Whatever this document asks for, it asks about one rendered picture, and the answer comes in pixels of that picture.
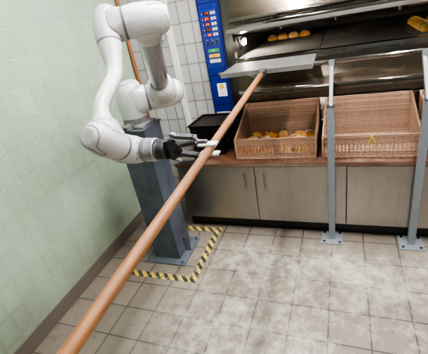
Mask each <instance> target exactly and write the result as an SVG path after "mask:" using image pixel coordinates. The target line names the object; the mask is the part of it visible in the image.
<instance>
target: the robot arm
mask: <svg viewBox="0 0 428 354"><path fill-rule="evenodd" d="M170 26H171V21H170V16H169V13H168V9H167V5H165V4H163V3H161V2H159V1H138V2H133V3H129V4H126V5H123V6H116V7H113V5H110V4H106V3H103V4H99V5H97V6H96V7H95V10H94V13H93V33H94V37H95V40H96V43H97V45H98V49H99V51H100V54H101V56H102V59H103V61H104V63H105V67H106V71H107V73H106V76H105V79H104V81H103V82H102V84H101V86H100V88H99V90H98V92H97V94H96V96H95V99H94V101H93V118H92V120H91V121H90V122H89V123H88V124H87V125H85V126H84V127H83V128H82V130H81V132H80V141H81V144H82V145H83V146H84V148H86V149H87V151H89V152H91V153H93V154H94V155H97V156H99V157H103V158H106V159H112V160H113V161H115V162H118V163H122V164H139V163H142V162H158V161H159V160H160V159H172V160H175V161H176V162H177V166H180V165H182V164H193V163H194V162H195V161H196V160H197V158H198V157H199V155H200V154H201V153H202V152H203V151H201V152H192V151H186V150H183V149H182V148H183V147H187V146H191V145H197V144H198V145H197V147H209V146H216V145H217V144H218V143H219V142H218V140H214V141H208V139H198V138H197V135H196V134H188V133H176V132H173V131H172V132H171V133H170V134H169V135H168V136H169V139H160V140H159V139H158V138H141V137H138V136H132V135H128V134H125V133H124V131H130V130H143V129H145V127H146V126H148V125H150V124H151V123H152V122H154V121H156V117H149V116H148V114H147V112H149V111H150V110H157V109H161V108H165V107H170V106H173V105H175V104H177V103H179V102H180V101H181V100H182V99H183V97H184V91H183V87H182V84H181V83H180V81H178V80H177V79H172V78H171V76H169V75H168V74H167V71H166V64H165V61H164V56H163V49H162V45H161V39H162V36H163V34H164V33H166V32H167V31H168V30H169V29H170ZM130 39H134V40H135V41H136V42H137V43H138V44H139V45H140V49H141V51H142V56H143V58H144V61H145V65H146V68H147V72H148V75H149V81H148V83H147V84H145V85H142V84H140V83H139V82H138V81H137V80H135V79H127V80H124V81H121V80H122V75H123V63H122V42H124V41H127V40H130ZM115 93H116V100H117V103H118V106H119V111H120V113H121V116H122V118H123V123H124V125H123V126H120V125H119V123H118V120H117V119H115V118H113V117H112V116H111V114H110V111H109V104H110V102H111V100H112V98H113V97H114V94H115ZM174 139H179V140H187V141H180V142H177V141H176V140H174ZM178 157H191V158H186V159H178Z"/></svg>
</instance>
